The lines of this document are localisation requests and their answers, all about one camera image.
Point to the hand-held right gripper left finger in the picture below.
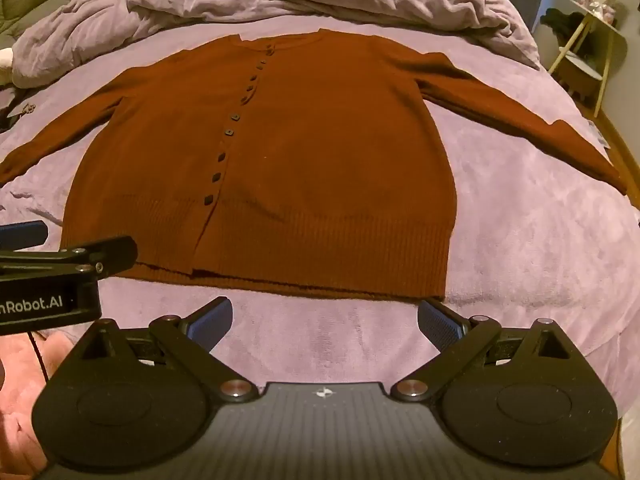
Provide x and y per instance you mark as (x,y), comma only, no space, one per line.
(216,317)

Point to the purple bed sheet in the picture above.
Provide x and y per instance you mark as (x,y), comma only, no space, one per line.
(525,260)

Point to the brown buttoned cardigan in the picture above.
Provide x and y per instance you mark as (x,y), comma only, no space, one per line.
(325,160)

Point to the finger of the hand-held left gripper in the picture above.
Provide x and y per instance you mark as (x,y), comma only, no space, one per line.
(22,234)
(75,259)

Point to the white plush toy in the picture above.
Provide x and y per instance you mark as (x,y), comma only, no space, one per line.
(5,65)

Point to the green sofa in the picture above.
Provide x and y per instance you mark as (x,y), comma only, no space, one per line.
(30,5)

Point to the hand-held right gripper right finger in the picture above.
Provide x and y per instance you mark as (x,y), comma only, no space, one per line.
(440,324)

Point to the black cloth on side table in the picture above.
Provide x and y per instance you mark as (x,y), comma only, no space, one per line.
(560,25)

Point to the pale wooden side table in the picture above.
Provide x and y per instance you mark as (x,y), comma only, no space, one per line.
(582,67)

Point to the pink fluffy cloth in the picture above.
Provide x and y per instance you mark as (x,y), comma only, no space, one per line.
(20,410)

